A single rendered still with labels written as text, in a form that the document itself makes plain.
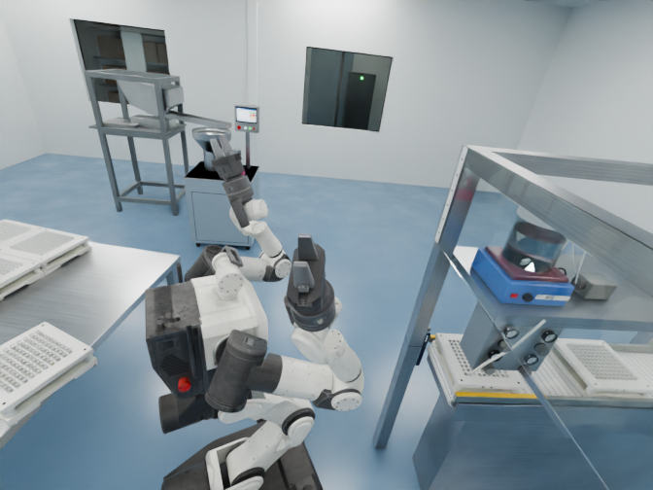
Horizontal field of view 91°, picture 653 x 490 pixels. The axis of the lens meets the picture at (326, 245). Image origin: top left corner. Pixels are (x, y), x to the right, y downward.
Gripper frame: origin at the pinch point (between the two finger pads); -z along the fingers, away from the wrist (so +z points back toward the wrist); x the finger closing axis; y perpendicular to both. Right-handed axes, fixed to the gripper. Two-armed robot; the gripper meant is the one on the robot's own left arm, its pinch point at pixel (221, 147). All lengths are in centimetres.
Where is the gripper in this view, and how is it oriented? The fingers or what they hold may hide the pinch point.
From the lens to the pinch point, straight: 114.7
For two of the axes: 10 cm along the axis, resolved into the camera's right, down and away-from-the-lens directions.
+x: 7.9, 0.1, -6.1
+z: 2.9, 8.8, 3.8
